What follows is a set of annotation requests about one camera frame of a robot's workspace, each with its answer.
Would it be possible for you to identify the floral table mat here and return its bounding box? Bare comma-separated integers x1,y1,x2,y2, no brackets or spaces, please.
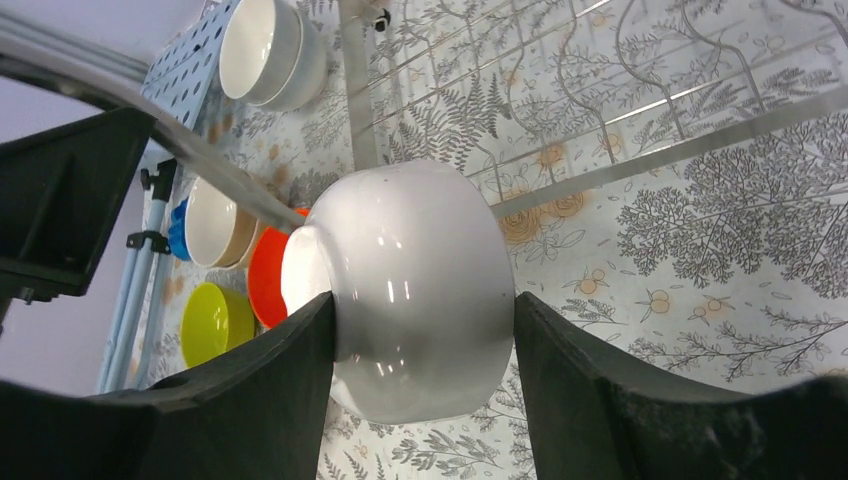
122,0,848,480

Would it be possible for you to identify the stainless steel dish rack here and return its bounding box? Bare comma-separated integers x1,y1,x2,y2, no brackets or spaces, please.
0,0,848,234

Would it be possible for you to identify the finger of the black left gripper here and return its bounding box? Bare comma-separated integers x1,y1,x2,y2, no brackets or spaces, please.
1,108,154,299

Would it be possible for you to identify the blue toy block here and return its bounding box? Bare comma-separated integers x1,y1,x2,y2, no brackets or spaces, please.
168,199,191,261

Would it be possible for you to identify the orange bowl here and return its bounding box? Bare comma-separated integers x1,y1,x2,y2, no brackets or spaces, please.
246,227,289,329

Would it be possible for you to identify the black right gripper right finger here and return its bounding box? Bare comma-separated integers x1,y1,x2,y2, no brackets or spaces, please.
514,292,847,479

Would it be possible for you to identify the white bowl front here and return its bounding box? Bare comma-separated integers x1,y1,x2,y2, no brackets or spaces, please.
258,12,328,112

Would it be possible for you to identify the beige bowl with flower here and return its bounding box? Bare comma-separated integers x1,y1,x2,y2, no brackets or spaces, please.
226,220,267,270

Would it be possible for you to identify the lime green bowl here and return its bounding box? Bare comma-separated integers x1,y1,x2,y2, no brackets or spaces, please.
179,282,255,368

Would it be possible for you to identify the blue perforated tray stand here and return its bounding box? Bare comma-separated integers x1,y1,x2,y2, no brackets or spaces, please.
96,1,238,394

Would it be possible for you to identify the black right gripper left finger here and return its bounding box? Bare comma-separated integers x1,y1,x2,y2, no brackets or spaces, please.
1,293,335,479

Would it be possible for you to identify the white pink bowl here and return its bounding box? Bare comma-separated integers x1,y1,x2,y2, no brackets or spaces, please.
280,160,515,425

